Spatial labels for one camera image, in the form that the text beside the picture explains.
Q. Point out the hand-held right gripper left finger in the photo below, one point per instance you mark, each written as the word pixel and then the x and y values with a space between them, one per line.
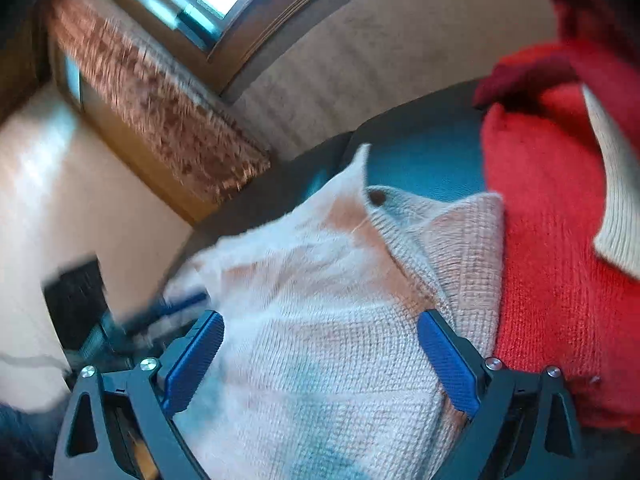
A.
pixel 195 360

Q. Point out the brown floral curtain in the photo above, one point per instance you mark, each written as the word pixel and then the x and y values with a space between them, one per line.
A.
pixel 165 110

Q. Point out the cream knit sweater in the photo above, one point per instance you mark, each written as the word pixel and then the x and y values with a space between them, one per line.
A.
pixel 620 210

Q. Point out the dark red knit garment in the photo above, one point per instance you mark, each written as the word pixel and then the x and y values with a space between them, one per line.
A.
pixel 525 80

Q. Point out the pink knit sweater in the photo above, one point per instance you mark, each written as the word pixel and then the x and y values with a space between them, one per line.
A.
pixel 325 360

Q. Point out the red knit sweater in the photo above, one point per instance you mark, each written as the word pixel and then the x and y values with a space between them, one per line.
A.
pixel 550 260

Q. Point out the black leather bench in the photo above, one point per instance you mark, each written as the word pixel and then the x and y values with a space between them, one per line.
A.
pixel 425 170

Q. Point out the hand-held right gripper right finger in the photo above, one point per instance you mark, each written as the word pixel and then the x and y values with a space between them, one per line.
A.
pixel 450 365

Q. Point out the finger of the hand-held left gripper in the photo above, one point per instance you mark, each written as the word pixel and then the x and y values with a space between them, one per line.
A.
pixel 180 303

